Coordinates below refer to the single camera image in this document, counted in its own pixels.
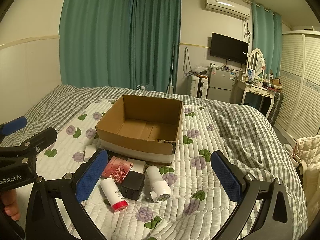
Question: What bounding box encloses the oval vanity mirror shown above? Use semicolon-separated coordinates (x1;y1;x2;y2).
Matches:
247;48;265;76

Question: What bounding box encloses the white cylindrical bottle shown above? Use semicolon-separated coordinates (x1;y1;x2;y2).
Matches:
146;165;171;203

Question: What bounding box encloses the person's left hand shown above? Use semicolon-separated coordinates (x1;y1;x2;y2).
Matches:
1;189;21;221

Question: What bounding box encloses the white louvered wardrobe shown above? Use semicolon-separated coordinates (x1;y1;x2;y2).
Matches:
276;31;319;141

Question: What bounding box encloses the floral quilted white blanket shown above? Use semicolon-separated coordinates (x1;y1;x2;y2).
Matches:
15;97;253;240

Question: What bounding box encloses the open cardboard box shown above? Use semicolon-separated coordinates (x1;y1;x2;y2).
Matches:
95;95;183;164

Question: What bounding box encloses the green curtain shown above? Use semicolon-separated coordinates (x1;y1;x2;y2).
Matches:
59;0;181;92
251;2;283;78

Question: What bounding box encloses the cream quilted jacket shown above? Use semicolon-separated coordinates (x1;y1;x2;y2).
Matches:
293;135;320;226

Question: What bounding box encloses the green curtain left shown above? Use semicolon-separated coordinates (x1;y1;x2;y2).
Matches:
59;0;181;92

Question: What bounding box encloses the white bottle red cap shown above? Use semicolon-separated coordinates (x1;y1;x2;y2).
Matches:
100;178;129;212

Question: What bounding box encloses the white air conditioner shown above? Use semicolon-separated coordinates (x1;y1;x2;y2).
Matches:
205;0;251;21

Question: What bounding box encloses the white suitcase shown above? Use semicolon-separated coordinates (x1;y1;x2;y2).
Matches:
187;75;209;99

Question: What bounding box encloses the white rectangular box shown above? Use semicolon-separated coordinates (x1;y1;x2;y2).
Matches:
127;158;146;174

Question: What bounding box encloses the black wall television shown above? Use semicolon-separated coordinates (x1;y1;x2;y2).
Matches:
210;33;249;64

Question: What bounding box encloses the green curtain right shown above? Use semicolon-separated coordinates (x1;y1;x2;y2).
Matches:
251;2;283;78

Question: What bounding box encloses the white dressing table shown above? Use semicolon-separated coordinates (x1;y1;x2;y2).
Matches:
237;80;276;118

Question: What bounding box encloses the grey checkered duvet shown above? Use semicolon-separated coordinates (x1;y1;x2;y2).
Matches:
2;85;308;239

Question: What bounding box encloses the black power adapter cube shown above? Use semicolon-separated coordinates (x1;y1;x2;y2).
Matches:
121;171;145;200

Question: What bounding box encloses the silver mini fridge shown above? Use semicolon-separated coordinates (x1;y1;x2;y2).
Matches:
207;68;234;102

